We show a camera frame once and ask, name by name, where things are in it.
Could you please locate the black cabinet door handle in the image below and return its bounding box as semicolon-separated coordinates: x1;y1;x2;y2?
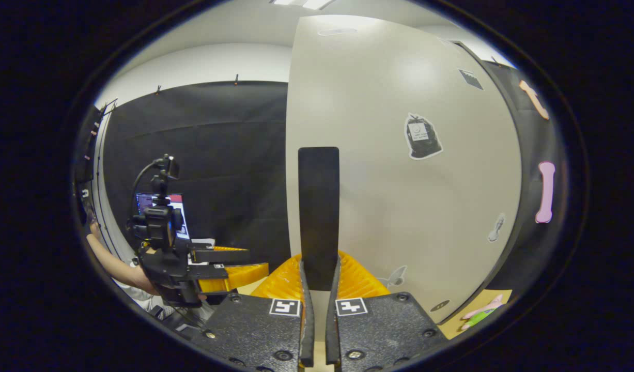
298;147;341;291

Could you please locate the black backdrop cloth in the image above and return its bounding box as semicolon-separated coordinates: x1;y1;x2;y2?
102;58;568;311

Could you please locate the open laptop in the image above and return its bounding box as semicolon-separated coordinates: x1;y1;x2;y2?
135;192;191;241

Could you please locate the pink and green plush toy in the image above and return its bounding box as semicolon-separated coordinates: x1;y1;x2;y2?
460;293;504;331

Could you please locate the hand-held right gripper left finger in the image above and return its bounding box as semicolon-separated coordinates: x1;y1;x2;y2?
200;252;316;372

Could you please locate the person's light shirt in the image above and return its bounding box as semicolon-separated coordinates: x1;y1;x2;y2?
113;279;217;331

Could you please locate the light grey cabinet door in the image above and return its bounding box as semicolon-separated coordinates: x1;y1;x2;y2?
285;14;524;325

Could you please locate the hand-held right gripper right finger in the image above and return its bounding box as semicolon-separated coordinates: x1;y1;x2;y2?
324;251;449;372

